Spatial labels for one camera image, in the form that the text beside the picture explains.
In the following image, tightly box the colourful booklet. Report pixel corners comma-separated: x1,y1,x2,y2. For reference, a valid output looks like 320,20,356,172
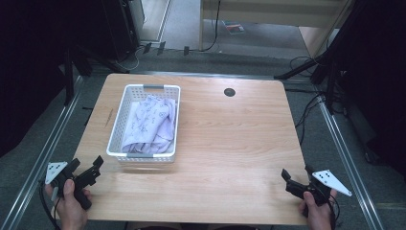
222,20,246,35

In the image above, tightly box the pale lilac patterned cloth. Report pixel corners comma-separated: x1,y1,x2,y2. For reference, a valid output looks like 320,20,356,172
121,94,177,154

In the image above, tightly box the black metal stand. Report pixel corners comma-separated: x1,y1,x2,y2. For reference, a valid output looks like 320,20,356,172
273,53,343,115
62,44,130,107

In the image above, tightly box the black curtain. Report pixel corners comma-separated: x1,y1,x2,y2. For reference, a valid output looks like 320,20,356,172
0,0,108,158
322,0,406,177

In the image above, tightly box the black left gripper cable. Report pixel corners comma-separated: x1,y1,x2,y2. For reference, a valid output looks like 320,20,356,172
38,179,62,230

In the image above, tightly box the beige wooden furniture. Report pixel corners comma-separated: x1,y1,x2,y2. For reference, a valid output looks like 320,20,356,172
198,0,356,59

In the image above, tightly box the white perforated plastic basket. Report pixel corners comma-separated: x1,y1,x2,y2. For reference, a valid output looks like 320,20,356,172
105,83,182,164

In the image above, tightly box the person's right hand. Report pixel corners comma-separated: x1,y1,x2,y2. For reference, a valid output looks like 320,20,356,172
298,190,339,230

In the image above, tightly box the aluminium floor rail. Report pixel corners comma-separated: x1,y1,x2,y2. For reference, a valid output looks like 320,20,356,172
127,70,320,81
0,75,85,230
317,92,386,230

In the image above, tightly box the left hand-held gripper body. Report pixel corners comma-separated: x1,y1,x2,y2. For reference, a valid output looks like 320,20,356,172
44,161,102,211

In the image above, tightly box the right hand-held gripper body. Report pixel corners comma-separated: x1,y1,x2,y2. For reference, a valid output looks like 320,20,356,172
285,169,353,206

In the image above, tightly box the person's left hand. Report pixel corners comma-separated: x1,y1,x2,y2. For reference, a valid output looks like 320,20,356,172
44,178,94,230

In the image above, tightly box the black floor cable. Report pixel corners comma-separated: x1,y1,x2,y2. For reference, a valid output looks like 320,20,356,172
288,55,327,147

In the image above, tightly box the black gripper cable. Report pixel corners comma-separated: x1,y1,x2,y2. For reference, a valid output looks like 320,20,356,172
38,179,62,230
327,194,342,230

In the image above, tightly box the white floor cable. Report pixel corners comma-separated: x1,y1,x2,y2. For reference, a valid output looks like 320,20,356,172
116,43,146,72

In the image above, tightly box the black cabinet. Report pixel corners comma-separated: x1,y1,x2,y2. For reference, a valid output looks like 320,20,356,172
101,0,146,62

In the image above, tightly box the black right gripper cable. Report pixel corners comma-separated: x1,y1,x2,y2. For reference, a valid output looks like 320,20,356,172
327,194,342,230

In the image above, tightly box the black hanging cable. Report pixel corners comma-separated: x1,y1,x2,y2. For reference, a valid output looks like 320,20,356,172
200,0,222,53

